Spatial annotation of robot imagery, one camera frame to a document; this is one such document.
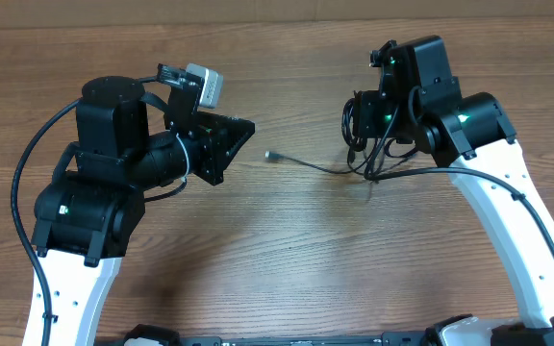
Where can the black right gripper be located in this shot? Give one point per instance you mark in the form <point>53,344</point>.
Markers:
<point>365,105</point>

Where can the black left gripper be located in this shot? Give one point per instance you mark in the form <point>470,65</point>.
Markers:
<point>214,146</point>

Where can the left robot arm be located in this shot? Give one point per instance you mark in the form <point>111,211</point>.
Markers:
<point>132,148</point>

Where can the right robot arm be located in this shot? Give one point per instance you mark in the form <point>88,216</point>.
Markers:
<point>472,141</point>

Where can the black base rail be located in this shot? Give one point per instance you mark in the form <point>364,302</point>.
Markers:
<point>301,340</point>

